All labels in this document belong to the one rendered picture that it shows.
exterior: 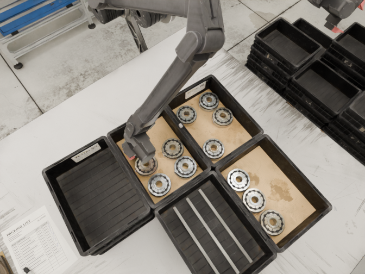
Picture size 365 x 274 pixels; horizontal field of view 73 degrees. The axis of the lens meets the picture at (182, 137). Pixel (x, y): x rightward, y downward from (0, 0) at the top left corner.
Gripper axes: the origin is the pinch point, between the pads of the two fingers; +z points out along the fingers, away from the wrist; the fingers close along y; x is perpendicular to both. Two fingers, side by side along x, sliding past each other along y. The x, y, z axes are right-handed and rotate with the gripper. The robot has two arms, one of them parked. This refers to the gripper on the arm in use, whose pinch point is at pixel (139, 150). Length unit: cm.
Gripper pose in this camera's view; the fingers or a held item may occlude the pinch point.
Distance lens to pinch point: 107.1
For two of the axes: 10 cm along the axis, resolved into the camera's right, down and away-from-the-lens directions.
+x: -5.3, -8.0, 2.8
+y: 8.5, -5.0, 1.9
